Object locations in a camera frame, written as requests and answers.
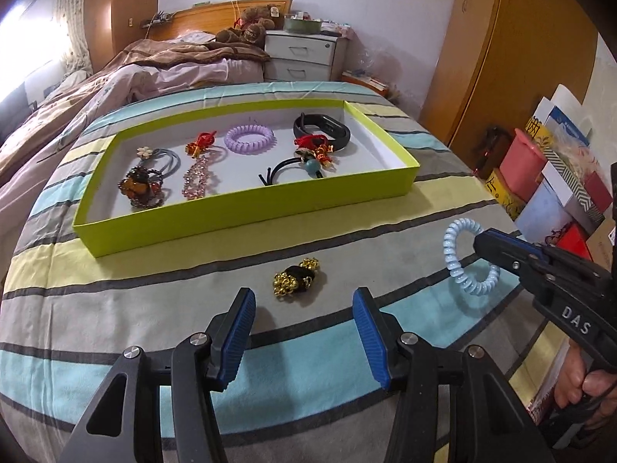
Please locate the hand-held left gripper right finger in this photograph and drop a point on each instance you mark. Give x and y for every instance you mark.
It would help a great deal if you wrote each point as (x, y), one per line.
(370, 337)

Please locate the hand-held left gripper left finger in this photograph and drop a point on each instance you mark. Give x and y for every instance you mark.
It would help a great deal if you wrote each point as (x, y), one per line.
(236, 335)

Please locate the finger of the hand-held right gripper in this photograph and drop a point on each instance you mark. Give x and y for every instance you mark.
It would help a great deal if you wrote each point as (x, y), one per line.
(525, 253)
(573, 320)

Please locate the gold bell black charm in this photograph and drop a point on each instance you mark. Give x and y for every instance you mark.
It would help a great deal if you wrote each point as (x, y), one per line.
(299, 277)

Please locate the yellow-green cardboard box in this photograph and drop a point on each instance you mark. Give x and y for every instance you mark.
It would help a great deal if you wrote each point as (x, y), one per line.
(241, 202)

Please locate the pink rhinestone hair clip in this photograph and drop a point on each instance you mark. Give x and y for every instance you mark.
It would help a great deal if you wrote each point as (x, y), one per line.
(197, 178)

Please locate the red knot ornament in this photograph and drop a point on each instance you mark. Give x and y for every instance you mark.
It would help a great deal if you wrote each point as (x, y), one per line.
(200, 142)

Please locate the person's right hand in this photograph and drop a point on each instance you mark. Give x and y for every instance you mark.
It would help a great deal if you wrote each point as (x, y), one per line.
(569, 386)

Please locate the pile of gift boxes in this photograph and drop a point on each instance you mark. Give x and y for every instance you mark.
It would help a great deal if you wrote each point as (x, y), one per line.
(564, 193)

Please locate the red white printed box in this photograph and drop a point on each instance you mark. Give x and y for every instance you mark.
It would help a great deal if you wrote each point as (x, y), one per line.
(544, 395)

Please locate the pink plastic bin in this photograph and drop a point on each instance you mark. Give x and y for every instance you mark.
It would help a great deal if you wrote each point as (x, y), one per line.
(523, 161)

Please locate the dark bag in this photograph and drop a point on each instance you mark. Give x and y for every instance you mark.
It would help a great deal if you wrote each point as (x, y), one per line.
(491, 147)

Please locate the striped bed sheet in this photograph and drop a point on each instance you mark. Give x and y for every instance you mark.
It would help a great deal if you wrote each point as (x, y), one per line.
(120, 308)

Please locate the wooden wardrobe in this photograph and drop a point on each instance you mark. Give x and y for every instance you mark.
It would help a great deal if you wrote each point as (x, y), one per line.
(506, 58)

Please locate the black wristband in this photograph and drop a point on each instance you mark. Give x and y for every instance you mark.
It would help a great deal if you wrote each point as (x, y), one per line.
(337, 137)

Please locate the pink and brown quilt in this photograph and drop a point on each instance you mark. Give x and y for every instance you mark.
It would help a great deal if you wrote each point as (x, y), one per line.
(144, 77)

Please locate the white nightstand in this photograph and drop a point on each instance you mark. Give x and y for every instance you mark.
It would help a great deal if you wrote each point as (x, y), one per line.
(299, 65)

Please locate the brown teddy bear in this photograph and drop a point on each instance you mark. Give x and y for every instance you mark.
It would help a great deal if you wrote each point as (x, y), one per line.
(250, 33)

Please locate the dark furniture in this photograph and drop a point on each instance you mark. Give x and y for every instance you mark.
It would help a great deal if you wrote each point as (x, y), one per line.
(31, 94)

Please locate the green tin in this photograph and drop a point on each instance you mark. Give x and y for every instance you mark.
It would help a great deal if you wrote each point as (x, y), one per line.
(301, 24)

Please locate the wooden bed headboard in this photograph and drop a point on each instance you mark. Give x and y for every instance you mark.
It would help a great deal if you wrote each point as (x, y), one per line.
(212, 14)

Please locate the power strip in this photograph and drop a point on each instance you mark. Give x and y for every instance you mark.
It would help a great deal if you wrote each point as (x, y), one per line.
(156, 19)

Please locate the wooden door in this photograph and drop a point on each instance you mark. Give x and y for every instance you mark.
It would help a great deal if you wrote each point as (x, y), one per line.
(135, 5)

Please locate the patterned curtain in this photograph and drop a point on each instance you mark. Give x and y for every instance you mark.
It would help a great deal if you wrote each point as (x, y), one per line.
(74, 29)

